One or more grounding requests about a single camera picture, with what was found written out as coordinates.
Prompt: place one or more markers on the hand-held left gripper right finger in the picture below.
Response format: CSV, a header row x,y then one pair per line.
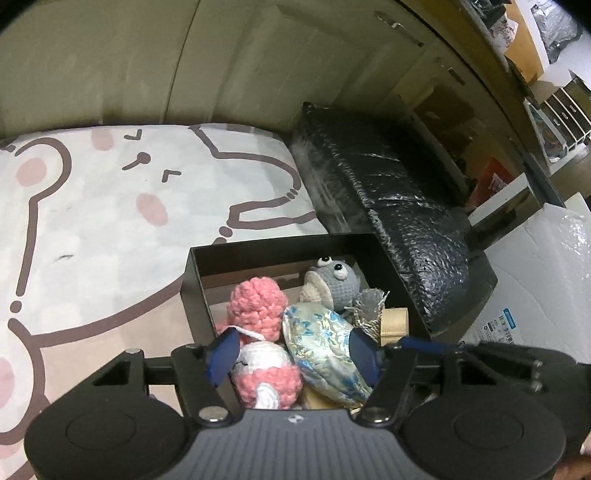
x,y
364,360

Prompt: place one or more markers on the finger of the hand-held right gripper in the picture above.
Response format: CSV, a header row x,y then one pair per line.
x,y
425,345

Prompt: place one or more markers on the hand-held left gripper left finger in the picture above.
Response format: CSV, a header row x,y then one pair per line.
x,y
221,357

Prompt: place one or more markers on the light wooden block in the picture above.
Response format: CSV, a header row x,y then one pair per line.
x,y
395,321

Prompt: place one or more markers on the floral fabric pouch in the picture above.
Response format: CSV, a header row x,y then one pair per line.
x,y
318,341

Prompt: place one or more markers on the silver tassel ornament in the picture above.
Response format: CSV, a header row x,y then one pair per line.
x,y
369,304

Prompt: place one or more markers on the pink crochet doll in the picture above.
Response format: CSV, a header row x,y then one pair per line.
x,y
256,304

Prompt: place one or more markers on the grey crochet fish toy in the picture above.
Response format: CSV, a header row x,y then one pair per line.
x,y
344,286

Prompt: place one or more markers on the black cardboard box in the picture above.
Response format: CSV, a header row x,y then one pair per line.
x,y
198,277

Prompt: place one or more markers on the black bubble wrap package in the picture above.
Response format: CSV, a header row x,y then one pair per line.
x,y
415,240

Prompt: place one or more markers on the white bubble mailer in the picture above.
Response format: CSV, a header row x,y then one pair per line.
x,y
531,286

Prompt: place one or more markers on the white flat board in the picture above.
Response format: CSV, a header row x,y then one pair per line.
x,y
501,198

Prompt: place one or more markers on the printed cartoon blanket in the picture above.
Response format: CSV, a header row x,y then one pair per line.
x,y
115,230

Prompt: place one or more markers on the red printed box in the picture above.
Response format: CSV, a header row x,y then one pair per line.
x,y
494,177

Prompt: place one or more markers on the cream cabinet door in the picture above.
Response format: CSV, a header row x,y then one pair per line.
x,y
286,60
92,60
443,115

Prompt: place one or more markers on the wood-edged countertop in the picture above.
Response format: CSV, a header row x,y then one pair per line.
x,y
538,138

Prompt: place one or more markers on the beige drawer organizer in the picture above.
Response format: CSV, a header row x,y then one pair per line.
x,y
563,115

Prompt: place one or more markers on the brown cardboard box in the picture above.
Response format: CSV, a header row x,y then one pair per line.
x,y
526,41

